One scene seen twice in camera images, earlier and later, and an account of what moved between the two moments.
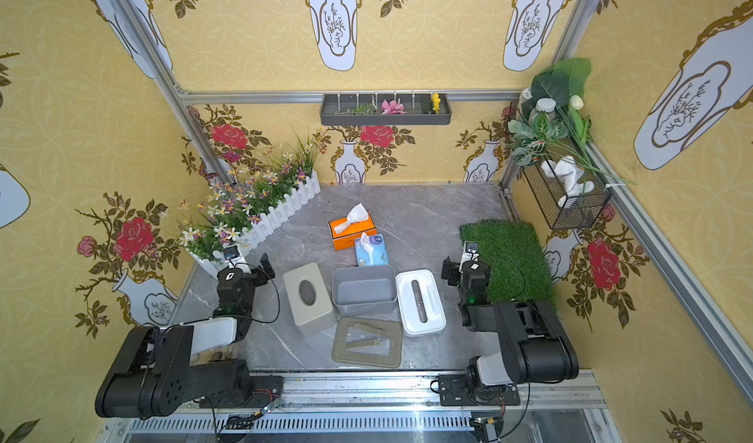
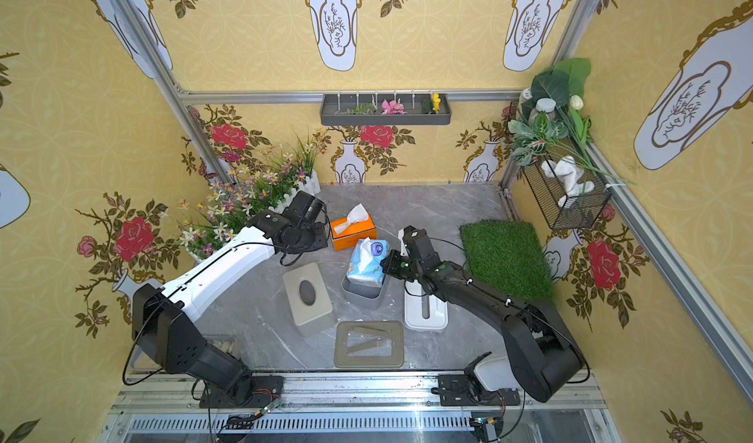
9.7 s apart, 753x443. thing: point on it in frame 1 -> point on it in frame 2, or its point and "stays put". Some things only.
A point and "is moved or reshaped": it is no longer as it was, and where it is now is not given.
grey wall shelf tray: [379, 110] stays put
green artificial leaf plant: [557, 122] stays put
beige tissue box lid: [309, 300] stays put
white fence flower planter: [235, 205] stays put
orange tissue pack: [345, 230] stays put
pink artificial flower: [392, 108] stays put
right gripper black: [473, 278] -> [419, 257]
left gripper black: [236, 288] -> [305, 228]
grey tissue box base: [366, 292] is moved or reshaped
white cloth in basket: [566, 170] stays put
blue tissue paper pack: [371, 250] is moved or reshaped
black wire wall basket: [569, 188] stays put
